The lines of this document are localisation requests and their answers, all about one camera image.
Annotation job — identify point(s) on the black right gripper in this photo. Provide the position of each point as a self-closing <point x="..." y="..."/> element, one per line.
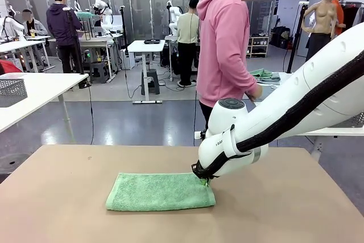
<point x="209" y="176"/>

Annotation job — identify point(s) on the green terry towel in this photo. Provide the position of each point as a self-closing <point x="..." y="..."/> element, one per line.
<point x="159" y="191"/>
<point x="260" y="73"/>

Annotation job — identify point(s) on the grey perforated plastic basket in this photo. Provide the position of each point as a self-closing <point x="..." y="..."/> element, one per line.
<point x="354" y="120"/>
<point x="11" y="92"/>

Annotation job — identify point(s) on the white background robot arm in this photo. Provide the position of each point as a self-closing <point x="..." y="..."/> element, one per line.
<point x="12" y="24"/>
<point x="174" y="19"/>
<point x="103" y="12"/>

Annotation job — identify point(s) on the pink-sleeved right forearm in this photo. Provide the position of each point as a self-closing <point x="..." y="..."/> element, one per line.
<point x="247" y="79"/>

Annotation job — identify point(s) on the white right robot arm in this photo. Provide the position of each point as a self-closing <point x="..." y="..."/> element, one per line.
<point x="307" y="83"/>

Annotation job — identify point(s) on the person's right hand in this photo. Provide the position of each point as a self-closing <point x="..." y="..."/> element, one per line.
<point x="256" y="92"/>

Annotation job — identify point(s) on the grey plastic step stool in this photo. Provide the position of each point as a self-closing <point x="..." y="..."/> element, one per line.
<point x="150" y="82"/>
<point x="98" y="72"/>

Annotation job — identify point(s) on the person in pink hoodie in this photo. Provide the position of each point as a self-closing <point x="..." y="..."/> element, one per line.
<point x="221" y="49"/>

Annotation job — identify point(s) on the white shoe shelf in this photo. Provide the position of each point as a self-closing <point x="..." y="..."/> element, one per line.
<point x="257" y="46"/>

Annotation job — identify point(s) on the white computer case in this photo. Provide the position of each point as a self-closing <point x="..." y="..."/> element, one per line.
<point x="128" y="58"/>

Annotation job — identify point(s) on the small white desk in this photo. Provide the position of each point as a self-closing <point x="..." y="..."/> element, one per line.
<point x="146" y="46"/>

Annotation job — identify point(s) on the black item on desk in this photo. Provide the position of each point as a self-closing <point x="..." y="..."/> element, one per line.
<point x="153" y="41"/>

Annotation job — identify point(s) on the person in beige sweater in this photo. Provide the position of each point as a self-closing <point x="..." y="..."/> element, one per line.
<point x="187" y="29"/>

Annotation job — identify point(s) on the black bags pile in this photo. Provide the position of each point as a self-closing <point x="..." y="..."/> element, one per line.
<point x="280" y="38"/>

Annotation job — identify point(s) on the black light stand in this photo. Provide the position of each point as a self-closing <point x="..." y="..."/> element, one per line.
<point x="123" y="32"/>

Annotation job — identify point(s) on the black pole with white top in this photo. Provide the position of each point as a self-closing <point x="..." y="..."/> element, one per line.
<point x="295" y="35"/>

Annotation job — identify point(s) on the white lab workbench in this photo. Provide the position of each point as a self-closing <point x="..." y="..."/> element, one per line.
<point x="96" y="43"/>

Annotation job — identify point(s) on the black round floor plate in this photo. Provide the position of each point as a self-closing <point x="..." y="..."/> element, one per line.
<point x="12" y="163"/>

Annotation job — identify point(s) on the beige mannequin with dark skirt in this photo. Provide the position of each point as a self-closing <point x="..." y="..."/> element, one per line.
<point x="321" y="24"/>

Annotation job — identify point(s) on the person in purple jacket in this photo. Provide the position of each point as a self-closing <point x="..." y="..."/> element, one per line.
<point x="61" y="24"/>

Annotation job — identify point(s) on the mannequin with orange shirt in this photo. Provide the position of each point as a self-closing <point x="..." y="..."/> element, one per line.
<point x="339" y="12"/>

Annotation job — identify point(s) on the clothes rack with dark garments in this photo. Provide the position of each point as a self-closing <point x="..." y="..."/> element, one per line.
<point x="352" y="15"/>

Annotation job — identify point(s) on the red fabric item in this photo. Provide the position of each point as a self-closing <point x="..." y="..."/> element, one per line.
<point x="10" y="66"/>

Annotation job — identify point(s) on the yellow drink cup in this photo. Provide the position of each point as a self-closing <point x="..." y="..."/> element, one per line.
<point x="32" y="33"/>

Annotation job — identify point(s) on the seated person in grey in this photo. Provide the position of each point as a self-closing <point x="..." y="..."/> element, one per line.
<point x="35" y="28"/>

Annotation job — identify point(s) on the long white lab table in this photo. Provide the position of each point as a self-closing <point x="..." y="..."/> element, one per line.
<point x="20" y="44"/>

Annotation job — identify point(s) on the black camera tripod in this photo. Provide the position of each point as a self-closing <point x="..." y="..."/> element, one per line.
<point x="74" y="41"/>

